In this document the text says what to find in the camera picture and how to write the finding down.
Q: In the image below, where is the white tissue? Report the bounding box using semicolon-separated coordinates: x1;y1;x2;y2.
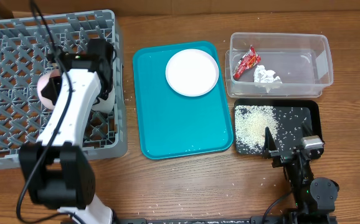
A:
253;65;282;93

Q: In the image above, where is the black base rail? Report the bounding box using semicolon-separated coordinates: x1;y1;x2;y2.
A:
114;216;338;224

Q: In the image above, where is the white rice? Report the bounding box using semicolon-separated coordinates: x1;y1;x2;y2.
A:
235;105;311;153

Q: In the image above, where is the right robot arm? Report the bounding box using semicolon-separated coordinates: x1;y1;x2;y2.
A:
261;123;339;224

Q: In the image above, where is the large white plate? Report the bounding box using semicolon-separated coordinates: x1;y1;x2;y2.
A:
165;49;219;97

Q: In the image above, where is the small pink plate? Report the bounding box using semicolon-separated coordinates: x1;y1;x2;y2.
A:
37;69;62;110

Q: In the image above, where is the teal plastic tray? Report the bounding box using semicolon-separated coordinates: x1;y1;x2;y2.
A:
133;41;234;160

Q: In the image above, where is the red snack wrapper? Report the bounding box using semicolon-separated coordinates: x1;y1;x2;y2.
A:
233;45;261;80

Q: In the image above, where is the clear plastic bin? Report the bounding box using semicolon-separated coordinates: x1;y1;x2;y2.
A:
225;32;334;98

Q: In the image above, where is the grey dishwasher rack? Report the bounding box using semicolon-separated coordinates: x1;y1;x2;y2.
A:
0;9;128;169

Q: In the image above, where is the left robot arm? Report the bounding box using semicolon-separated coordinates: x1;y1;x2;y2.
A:
16;39;118;223

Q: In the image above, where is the black tray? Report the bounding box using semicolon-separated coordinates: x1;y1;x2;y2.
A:
234;99;324;162

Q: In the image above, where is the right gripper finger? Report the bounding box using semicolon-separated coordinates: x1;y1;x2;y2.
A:
262;127;280;159
301;121;313;138

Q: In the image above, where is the white paper cup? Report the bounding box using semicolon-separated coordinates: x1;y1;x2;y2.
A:
92;88;115;114

